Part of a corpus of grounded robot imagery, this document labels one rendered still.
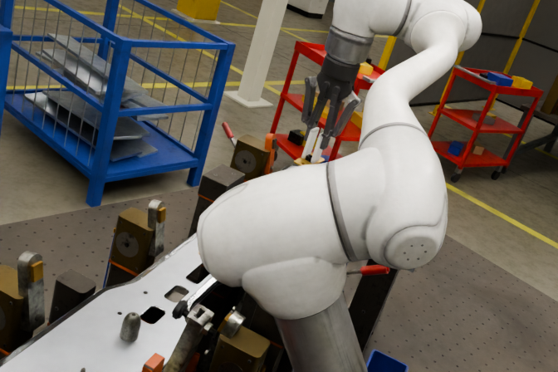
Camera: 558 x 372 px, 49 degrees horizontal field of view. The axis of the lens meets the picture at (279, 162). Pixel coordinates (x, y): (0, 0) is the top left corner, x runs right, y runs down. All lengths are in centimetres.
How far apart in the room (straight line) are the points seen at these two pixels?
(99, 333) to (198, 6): 773
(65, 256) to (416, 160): 128
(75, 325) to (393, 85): 67
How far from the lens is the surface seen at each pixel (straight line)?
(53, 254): 185
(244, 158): 192
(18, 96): 434
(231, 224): 76
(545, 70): 906
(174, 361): 92
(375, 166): 75
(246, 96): 584
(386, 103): 88
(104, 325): 116
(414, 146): 78
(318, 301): 80
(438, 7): 122
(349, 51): 123
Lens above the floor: 174
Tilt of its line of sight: 22 degrees down
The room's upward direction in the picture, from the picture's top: 17 degrees clockwise
